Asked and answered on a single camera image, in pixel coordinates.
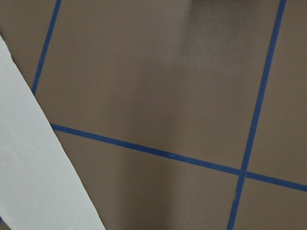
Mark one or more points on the white long-sleeve printed shirt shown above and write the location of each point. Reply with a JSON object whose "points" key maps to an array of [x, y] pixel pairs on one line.
{"points": [[39, 187]]}

